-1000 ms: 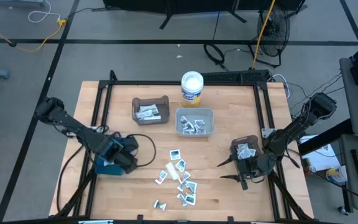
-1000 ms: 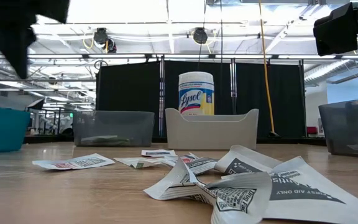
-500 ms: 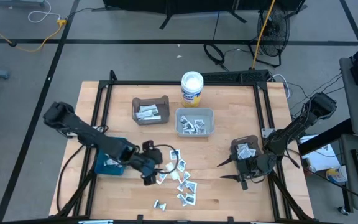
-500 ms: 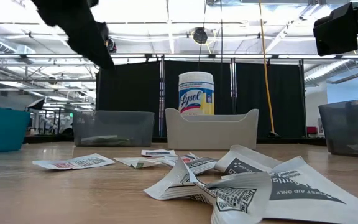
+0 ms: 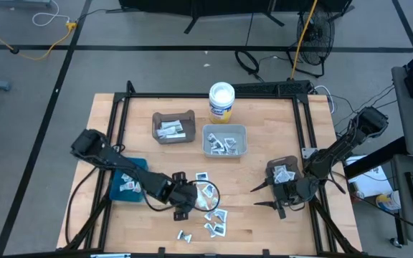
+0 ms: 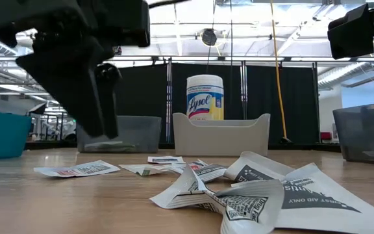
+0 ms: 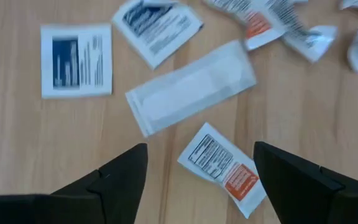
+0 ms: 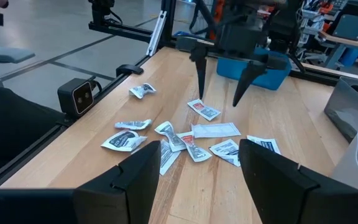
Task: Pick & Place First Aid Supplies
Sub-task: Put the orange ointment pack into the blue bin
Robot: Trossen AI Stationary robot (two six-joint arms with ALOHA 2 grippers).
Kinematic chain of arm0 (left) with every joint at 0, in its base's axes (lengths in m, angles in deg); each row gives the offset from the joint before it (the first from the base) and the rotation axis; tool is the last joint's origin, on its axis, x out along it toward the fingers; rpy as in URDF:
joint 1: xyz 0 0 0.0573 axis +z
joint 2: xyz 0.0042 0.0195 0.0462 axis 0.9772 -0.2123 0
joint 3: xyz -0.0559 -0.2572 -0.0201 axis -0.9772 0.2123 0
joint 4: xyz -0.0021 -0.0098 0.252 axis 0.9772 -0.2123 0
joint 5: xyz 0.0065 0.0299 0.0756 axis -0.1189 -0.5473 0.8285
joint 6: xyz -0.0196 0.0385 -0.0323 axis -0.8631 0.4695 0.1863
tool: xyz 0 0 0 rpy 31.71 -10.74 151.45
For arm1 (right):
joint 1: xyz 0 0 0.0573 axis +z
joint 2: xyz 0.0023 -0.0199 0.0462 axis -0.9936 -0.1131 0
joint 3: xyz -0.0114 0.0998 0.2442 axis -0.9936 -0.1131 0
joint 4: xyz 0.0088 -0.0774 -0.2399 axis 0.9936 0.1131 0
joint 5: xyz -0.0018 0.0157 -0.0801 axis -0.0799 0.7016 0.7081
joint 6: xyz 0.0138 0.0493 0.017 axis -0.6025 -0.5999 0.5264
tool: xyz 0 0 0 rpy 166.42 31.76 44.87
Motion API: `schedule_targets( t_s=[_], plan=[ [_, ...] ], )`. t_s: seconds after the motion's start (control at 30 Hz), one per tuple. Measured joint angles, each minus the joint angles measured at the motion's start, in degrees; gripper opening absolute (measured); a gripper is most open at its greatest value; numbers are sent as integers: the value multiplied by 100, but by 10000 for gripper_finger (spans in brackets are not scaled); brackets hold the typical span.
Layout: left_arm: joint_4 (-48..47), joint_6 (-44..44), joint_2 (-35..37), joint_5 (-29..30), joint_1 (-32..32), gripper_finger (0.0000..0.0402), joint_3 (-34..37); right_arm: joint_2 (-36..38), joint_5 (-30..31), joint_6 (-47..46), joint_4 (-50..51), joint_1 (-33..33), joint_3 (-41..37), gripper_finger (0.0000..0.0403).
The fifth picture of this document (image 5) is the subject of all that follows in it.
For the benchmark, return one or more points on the black aluminium table frame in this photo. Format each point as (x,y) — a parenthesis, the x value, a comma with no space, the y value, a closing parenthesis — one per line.
(192,95)

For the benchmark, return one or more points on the white yellow wipes tub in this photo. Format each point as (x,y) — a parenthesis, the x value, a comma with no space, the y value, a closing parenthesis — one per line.
(389,200)

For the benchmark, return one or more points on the black desk crossbar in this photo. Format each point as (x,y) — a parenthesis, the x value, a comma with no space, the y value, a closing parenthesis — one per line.
(371,161)

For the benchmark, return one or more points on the white drug facts packet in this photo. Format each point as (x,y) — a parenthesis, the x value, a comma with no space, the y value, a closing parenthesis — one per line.
(209,229)

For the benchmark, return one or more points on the desk caster wheel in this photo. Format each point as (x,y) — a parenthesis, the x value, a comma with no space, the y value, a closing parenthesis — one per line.
(395,243)

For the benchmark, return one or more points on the white packet blue label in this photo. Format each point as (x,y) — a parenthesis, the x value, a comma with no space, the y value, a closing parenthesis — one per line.
(201,176)
(213,138)

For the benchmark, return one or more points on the white packet black triangle print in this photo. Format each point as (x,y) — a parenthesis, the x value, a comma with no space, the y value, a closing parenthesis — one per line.
(219,228)
(221,215)

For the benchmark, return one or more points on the grey equipment base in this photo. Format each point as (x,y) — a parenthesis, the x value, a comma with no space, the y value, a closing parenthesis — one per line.
(20,3)

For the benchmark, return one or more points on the white packet orange label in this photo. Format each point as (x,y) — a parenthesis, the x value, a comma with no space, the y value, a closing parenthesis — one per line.
(137,187)

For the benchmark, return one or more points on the black backdrop stand leg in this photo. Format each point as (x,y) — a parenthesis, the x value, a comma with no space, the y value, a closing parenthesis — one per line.
(276,20)
(192,26)

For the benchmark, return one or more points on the black perforated power box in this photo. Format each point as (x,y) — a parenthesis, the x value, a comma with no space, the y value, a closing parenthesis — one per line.
(264,87)

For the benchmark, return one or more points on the light grey plastic bin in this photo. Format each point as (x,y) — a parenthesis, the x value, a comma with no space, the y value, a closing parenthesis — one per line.
(240,130)

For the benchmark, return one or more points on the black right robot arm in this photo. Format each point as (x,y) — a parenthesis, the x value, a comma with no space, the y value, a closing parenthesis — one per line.
(339,147)

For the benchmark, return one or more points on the black curtain backdrop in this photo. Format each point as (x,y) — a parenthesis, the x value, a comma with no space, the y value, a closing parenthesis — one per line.
(228,5)

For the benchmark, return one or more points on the black floor fan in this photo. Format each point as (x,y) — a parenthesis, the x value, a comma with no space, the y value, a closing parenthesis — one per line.
(321,36)

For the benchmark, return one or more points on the white cardboard box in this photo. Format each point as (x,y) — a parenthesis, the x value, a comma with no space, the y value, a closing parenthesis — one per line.
(371,182)

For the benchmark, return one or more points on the white first aid packet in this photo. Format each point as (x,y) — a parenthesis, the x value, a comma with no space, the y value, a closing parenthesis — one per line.
(230,141)
(290,175)
(215,151)
(282,178)
(201,200)
(214,203)
(233,151)
(279,169)
(184,237)
(208,190)

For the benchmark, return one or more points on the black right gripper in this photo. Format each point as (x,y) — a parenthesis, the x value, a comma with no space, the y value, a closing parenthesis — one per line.
(294,193)

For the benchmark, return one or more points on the Lysol wipes canister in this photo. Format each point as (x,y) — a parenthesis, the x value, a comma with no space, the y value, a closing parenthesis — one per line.
(222,98)

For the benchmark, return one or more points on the green striped bandage wrapper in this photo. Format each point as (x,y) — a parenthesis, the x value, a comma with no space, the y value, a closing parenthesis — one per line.
(172,124)
(177,136)
(164,133)
(176,129)

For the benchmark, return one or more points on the dark grey plastic bin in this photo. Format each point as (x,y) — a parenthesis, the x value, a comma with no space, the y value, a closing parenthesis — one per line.
(191,125)
(285,159)

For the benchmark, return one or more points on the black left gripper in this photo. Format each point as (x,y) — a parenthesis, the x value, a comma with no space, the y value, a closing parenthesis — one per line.
(181,195)

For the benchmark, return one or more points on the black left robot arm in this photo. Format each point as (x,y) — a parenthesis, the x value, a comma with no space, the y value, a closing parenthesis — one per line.
(120,165)

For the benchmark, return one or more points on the teal plastic bin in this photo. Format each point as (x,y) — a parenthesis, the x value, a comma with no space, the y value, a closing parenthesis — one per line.
(120,195)

